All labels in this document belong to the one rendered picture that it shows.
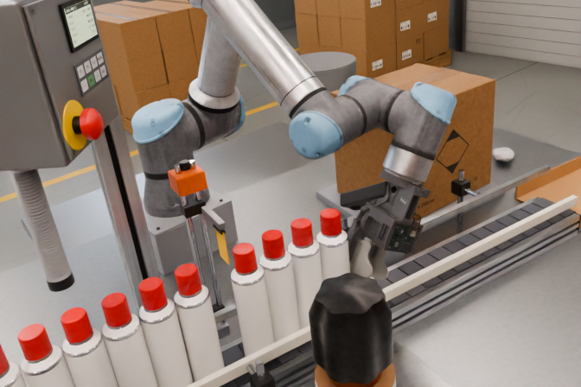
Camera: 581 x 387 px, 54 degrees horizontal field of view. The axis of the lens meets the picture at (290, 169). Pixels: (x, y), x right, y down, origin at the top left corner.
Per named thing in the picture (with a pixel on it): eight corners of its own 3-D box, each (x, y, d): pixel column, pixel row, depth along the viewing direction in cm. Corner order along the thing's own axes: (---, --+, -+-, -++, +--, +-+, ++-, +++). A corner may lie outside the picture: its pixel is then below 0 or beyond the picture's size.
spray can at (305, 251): (304, 339, 94) (292, 235, 86) (292, 321, 99) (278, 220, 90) (332, 328, 96) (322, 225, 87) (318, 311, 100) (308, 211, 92)
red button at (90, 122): (64, 116, 65) (89, 113, 65) (78, 104, 68) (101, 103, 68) (73, 146, 67) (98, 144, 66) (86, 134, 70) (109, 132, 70)
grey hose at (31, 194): (51, 295, 80) (3, 159, 71) (47, 282, 83) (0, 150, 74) (77, 285, 81) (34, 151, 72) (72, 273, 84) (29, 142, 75)
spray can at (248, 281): (255, 371, 89) (236, 263, 80) (239, 352, 93) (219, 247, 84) (283, 355, 92) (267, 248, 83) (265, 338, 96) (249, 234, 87)
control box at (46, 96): (-9, 173, 67) (-68, 9, 59) (55, 121, 82) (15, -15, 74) (73, 168, 66) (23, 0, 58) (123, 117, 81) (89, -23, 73)
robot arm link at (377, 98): (322, 85, 95) (377, 104, 89) (363, 66, 102) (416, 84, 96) (321, 127, 99) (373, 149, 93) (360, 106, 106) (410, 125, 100)
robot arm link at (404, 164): (381, 140, 94) (414, 150, 99) (371, 166, 95) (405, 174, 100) (412, 154, 88) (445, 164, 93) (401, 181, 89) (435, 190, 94)
